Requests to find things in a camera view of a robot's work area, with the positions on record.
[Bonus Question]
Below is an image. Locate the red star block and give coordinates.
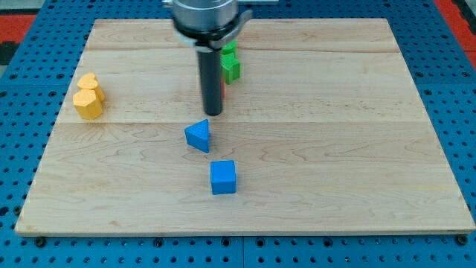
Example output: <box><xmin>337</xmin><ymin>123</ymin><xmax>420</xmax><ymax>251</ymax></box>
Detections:
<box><xmin>221</xmin><ymin>78</ymin><xmax>226</xmax><ymax>100</ymax></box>

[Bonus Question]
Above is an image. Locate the wooden board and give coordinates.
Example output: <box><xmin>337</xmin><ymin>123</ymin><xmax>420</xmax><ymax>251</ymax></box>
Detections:
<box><xmin>15</xmin><ymin>19</ymin><xmax>475</xmax><ymax>237</ymax></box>

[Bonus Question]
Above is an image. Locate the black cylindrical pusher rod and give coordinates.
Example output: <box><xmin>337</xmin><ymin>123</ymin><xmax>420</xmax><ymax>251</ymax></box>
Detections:
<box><xmin>197</xmin><ymin>50</ymin><xmax>222</xmax><ymax>116</ymax></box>

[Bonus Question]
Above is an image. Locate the blue cube block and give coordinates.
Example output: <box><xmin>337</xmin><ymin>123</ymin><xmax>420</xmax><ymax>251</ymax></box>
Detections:
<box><xmin>210</xmin><ymin>160</ymin><xmax>237</xmax><ymax>195</ymax></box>

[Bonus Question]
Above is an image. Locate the green block behind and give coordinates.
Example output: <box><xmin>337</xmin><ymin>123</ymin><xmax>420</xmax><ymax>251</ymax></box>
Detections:
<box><xmin>222</xmin><ymin>40</ymin><xmax>237</xmax><ymax>55</ymax></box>

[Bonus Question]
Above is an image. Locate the blue triangle block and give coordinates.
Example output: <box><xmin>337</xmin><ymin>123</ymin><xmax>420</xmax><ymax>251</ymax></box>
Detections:
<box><xmin>184</xmin><ymin>119</ymin><xmax>210</xmax><ymax>153</ymax></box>

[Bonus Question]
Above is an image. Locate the green star block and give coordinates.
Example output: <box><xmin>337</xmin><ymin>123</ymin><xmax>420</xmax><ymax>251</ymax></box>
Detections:
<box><xmin>221</xmin><ymin>53</ymin><xmax>241</xmax><ymax>85</ymax></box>

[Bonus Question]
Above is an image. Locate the yellow heart block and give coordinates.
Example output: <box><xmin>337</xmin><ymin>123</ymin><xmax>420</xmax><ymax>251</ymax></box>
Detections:
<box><xmin>77</xmin><ymin>72</ymin><xmax>106</xmax><ymax>102</ymax></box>

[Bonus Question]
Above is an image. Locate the yellow hexagon block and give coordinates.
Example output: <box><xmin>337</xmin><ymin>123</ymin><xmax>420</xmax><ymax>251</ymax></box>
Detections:
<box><xmin>73</xmin><ymin>89</ymin><xmax>103</xmax><ymax>120</ymax></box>

